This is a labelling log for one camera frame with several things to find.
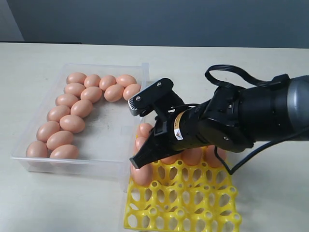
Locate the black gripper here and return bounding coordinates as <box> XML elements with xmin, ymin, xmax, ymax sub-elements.
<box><xmin>129</xmin><ymin>108</ymin><xmax>193</xmax><ymax>169</ymax></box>

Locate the brown egg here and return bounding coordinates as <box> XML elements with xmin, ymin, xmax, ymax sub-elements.
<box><xmin>137</xmin><ymin>123</ymin><xmax>153</xmax><ymax>138</ymax></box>
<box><xmin>130</xmin><ymin>164</ymin><xmax>153</xmax><ymax>186</ymax></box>
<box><xmin>59</xmin><ymin>115</ymin><xmax>85</xmax><ymax>133</ymax></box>
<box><xmin>66</xmin><ymin>72</ymin><xmax>87</xmax><ymax>85</ymax></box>
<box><xmin>99</xmin><ymin>75</ymin><xmax>116</xmax><ymax>91</ymax></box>
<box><xmin>116</xmin><ymin>74</ymin><xmax>137</xmax><ymax>88</ymax></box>
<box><xmin>47</xmin><ymin>105</ymin><xmax>70</xmax><ymax>122</ymax></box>
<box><xmin>70</xmin><ymin>100</ymin><xmax>93</xmax><ymax>118</ymax></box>
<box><xmin>36</xmin><ymin>121</ymin><xmax>60</xmax><ymax>143</ymax></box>
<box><xmin>84</xmin><ymin>74</ymin><xmax>101</xmax><ymax>88</ymax></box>
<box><xmin>55</xmin><ymin>93</ymin><xmax>79</xmax><ymax>108</ymax></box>
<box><xmin>80</xmin><ymin>87</ymin><xmax>102</xmax><ymax>103</ymax></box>
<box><xmin>181</xmin><ymin>147</ymin><xmax>203</xmax><ymax>166</ymax></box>
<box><xmin>204</xmin><ymin>145</ymin><xmax>227</xmax><ymax>168</ymax></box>
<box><xmin>123</xmin><ymin>84</ymin><xmax>141</xmax><ymax>101</ymax></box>
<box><xmin>50</xmin><ymin>144</ymin><xmax>79</xmax><ymax>159</ymax></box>
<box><xmin>64</xmin><ymin>83</ymin><xmax>85</xmax><ymax>98</ymax></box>
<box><xmin>161</xmin><ymin>154</ymin><xmax>181</xmax><ymax>165</ymax></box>
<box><xmin>46</xmin><ymin>130</ymin><xmax>73</xmax><ymax>150</ymax></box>
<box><xmin>104</xmin><ymin>84</ymin><xmax>125</xmax><ymax>102</ymax></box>
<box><xmin>26</xmin><ymin>141</ymin><xmax>49</xmax><ymax>158</ymax></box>
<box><xmin>134</xmin><ymin>137</ymin><xmax>147</xmax><ymax>154</ymax></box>

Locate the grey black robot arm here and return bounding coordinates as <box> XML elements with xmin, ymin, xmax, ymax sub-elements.
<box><xmin>128</xmin><ymin>75</ymin><xmax>309</xmax><ymax>169</ymax></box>

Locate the clear plastic egg bin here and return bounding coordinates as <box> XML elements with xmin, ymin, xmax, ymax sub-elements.
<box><xmin>11</xmin><ymin>63</ymin><xmax>149</xmax><ymax>192</ymax></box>

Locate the yellow plastic egg tray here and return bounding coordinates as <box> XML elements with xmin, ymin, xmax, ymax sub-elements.
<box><xmin>123</xmin><ymin>147</ymin><xmax>241</xmax><ymax>232</ymax></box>

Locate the black cable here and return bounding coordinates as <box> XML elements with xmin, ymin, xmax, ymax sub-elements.
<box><xmin>169</xmin><ymin>64</ymin><xmax>309</xmax><ymax>176</ymax></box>

